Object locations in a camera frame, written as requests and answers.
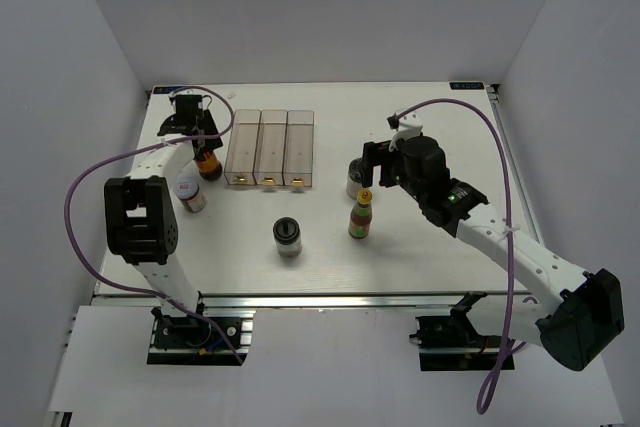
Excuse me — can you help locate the clear acrylic tray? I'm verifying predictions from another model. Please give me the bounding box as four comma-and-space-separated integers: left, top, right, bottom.
283, 110, 315, 188
253, 110, 288, 186
224, 109, 261, 186

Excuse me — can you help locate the white lid spice jar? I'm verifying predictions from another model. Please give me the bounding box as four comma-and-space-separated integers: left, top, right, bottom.
173, 175, 206, 213

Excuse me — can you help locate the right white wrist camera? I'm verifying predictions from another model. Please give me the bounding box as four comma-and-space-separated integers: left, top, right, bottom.
387, 110, 423, 152

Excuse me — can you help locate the aluminium table rail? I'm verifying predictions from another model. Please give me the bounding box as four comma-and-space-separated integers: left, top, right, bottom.
486, 84, 545, 244
90, 290, 534, 312

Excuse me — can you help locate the right clear acrylic tray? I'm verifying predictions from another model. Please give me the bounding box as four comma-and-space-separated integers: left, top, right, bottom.
283, 110, 315, 188

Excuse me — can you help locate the red cap sauce bottle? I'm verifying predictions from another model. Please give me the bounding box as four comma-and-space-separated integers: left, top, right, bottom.
194, 148, 223, 181

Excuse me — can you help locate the left clear acrylic tray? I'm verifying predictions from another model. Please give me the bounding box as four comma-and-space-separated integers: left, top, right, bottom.
224, 109, 261, 186

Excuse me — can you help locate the aluminium table front rail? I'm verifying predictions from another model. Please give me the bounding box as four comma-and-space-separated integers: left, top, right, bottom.
90, 290, 534, 312

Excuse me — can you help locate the green label chili sauce bottle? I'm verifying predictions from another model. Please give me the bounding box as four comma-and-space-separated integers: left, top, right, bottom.
348, 188, 373, 239

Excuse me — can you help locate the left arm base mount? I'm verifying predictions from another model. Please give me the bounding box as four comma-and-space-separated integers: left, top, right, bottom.
146, 307, 253, 367

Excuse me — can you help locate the black grinder top jar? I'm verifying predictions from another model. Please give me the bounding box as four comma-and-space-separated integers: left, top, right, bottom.
345, 158, 368, 200

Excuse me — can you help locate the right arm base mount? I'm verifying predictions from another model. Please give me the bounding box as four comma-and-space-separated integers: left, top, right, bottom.
409, 292, 500, 372

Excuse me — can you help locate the aluminium table right rail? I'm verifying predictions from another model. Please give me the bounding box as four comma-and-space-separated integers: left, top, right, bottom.
486, 84, 545, 244

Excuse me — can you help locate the middle clear acrylic tray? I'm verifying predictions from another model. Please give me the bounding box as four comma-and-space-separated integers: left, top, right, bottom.
253, 110, 288, 186

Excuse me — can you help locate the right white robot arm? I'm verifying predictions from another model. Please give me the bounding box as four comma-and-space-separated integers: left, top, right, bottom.
359, 135, 624, 371

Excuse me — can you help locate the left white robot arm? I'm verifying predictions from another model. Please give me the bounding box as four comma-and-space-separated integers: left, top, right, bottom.
104, 94, 223, 346

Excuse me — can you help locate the black lid pepper jar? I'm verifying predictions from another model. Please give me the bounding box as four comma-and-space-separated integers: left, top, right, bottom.
273, 217, 302, 258

